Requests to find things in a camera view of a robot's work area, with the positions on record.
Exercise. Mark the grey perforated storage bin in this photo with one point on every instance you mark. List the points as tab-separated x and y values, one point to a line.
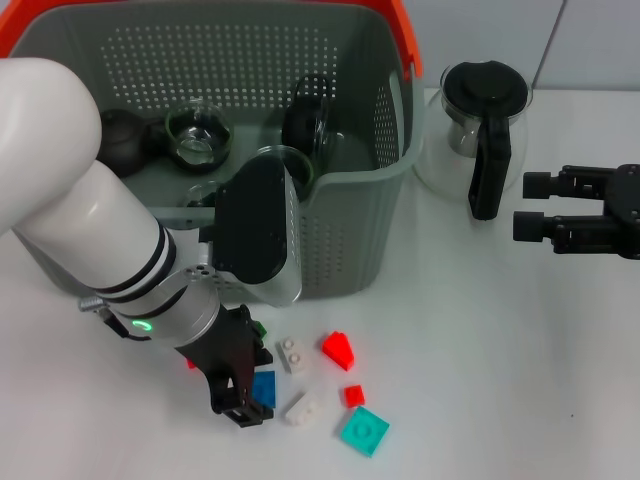
350	240

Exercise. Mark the left wrist camera housing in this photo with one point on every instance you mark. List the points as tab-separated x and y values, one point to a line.
255	220

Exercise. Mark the glass teacup with black holder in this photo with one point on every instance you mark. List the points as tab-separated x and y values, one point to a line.
200	196
305	125
300	170
200	145

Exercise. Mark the red sloped brick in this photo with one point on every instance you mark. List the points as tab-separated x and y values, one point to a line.
340	350

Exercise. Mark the small red brick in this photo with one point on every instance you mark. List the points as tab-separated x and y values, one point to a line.
354	396
190	363

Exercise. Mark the white two-stud brick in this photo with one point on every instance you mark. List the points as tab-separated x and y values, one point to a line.
293	356

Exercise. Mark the blue square plate brick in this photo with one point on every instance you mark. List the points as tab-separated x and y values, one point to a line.
265	387

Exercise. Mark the dark clay teapot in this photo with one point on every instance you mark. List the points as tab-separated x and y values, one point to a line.
122	142

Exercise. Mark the glass pot with black lid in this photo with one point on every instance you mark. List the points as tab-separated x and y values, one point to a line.
492	145

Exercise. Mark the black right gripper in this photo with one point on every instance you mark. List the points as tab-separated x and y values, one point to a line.
627	210

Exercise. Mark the green brick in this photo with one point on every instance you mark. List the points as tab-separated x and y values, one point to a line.
260	329

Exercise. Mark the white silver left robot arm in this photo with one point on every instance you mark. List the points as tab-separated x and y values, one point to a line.
75	200

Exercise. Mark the teal square plate brick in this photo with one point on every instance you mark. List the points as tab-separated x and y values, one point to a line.
365	431

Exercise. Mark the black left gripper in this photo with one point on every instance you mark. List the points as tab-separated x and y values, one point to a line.
225	350

